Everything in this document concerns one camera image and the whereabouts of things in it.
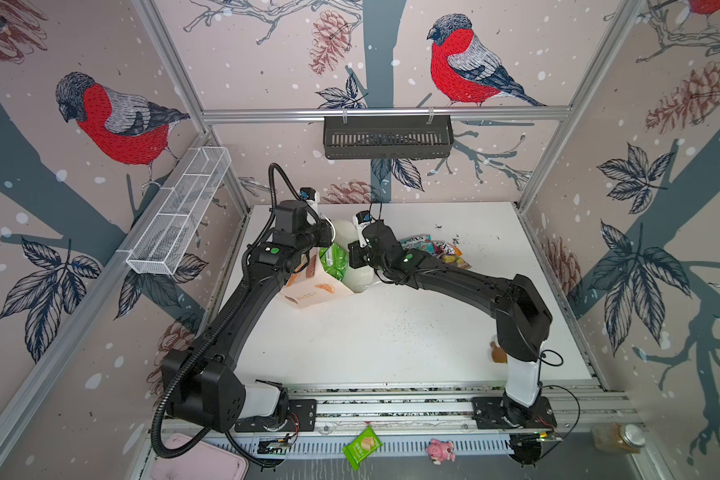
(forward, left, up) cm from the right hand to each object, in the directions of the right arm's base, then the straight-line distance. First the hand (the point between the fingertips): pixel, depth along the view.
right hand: (345, 249), depth 85 cm
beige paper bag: (-13, +8, +1) cm, 15 cm away
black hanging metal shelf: (+42, -12, +11) cm, 45 cm away
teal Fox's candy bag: (+14, -24, -14) cm, 31 cm away
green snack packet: (-1, +4, -4) cm, 6 cm away
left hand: (+1, +4, +11) cm, 12 cm away
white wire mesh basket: (-9, +42, +15) cm, 46 cm away
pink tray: (-49, +29, -15) cm, 59 cm away
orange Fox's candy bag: (+11, -34, -15) cm, 38 cm away
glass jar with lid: (-41, -63, -14) cm, 77 cm away
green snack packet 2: (-45, -7, -18) cm, 49 cm away
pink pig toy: (-45, -25, -17) cm, 54 cm away
